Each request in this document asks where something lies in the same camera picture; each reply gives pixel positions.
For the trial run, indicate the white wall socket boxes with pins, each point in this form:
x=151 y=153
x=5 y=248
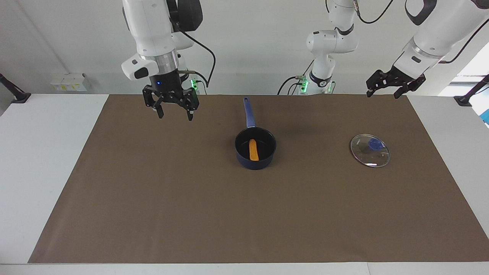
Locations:
x=68 y=82

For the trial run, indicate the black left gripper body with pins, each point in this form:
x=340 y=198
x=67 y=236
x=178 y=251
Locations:
x=403 y=78

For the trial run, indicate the blue object at edge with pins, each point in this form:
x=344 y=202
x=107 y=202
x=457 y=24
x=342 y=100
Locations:
x=486 y=116

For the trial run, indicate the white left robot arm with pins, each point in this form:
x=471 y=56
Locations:
x=431 y=34

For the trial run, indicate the brown table mat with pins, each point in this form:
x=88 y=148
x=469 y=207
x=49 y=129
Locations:
x=244 y=214

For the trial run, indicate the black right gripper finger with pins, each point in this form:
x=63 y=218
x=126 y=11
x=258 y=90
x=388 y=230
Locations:
x=192 y=103
x=153 y=98

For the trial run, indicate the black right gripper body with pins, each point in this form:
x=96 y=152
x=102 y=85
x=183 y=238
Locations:
x=166 y=86

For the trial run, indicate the yellow corn cob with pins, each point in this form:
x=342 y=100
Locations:
x=253 y=150

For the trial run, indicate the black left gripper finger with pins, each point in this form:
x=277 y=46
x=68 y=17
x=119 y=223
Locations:
x=407 y=88
x=378 y=79

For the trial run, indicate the glass lid with blue knob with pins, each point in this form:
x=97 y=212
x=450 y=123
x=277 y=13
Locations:
x=369 y=150

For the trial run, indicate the black clamp stand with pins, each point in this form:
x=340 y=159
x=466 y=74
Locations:
x=468 y=97
x=17 y=95

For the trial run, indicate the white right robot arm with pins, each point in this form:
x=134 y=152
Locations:
x=153 y=34

